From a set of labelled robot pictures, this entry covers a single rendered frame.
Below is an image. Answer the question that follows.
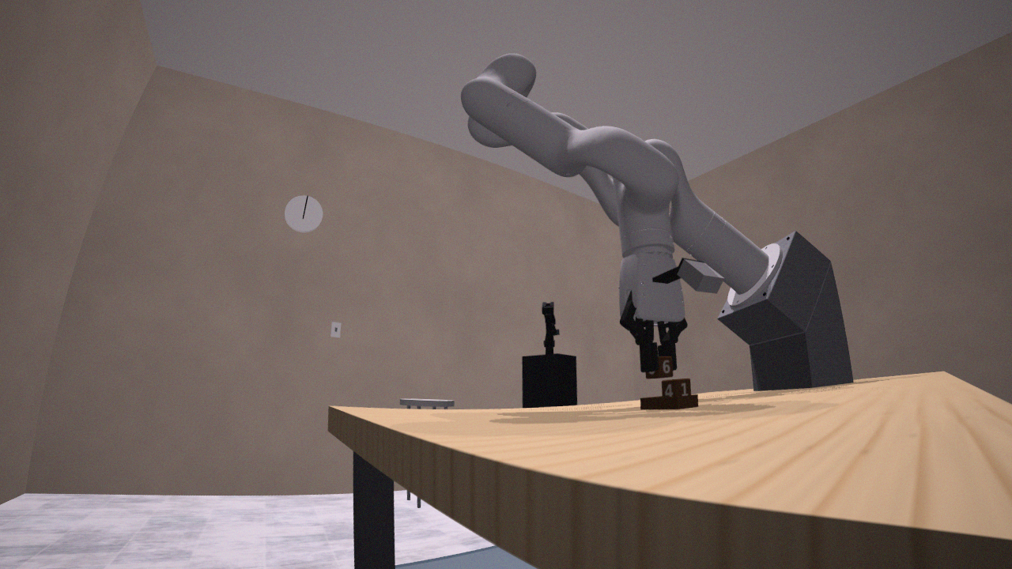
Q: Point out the brown number cube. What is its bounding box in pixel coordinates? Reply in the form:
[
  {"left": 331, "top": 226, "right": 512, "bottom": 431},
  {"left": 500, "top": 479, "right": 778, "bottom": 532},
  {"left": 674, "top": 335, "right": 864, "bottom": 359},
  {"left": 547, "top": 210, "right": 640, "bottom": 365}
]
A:
[
  {"left": 662, "top": 379, "right": 691, "bottom": 397},
  {"left": 646, "top": 356, "right": 673, "bottom": 379}
]

